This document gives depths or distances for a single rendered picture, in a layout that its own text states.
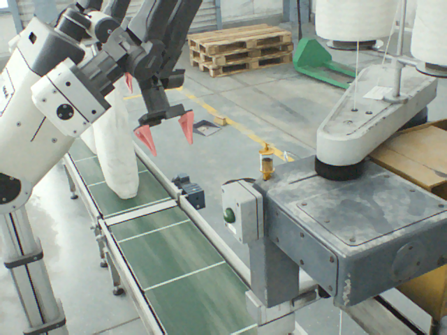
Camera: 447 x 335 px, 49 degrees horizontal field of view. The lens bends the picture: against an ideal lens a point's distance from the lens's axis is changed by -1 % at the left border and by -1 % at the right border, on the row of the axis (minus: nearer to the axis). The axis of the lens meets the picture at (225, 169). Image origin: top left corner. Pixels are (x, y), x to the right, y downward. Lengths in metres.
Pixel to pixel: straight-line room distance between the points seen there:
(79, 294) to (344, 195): 2.21
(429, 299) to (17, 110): 0.98
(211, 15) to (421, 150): 8.13
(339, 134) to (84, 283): 2.28
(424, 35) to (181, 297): 1.55
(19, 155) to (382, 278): 0.89
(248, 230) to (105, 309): 1.93
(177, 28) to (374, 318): 0.72
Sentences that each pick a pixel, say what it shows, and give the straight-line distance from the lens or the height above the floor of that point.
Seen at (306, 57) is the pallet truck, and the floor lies 0.18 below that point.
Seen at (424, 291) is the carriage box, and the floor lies 1.07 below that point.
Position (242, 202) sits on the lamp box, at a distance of 0.85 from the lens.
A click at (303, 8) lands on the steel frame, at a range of 9.52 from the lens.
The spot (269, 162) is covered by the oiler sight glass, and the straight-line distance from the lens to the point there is 0.89.
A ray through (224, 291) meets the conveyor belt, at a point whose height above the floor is 0.38.
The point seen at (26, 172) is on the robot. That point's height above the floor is 1.23.
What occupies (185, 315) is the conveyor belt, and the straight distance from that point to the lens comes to 2.04.
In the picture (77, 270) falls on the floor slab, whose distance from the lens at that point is 3.08.
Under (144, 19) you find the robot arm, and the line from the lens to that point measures 1.07.
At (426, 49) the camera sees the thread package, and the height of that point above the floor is 1.55.
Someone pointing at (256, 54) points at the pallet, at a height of 0.21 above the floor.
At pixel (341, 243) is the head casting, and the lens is 0.73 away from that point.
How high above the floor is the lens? 1.75
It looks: 26 degrees down
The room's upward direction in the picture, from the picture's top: 4 degrees counter-clockwise
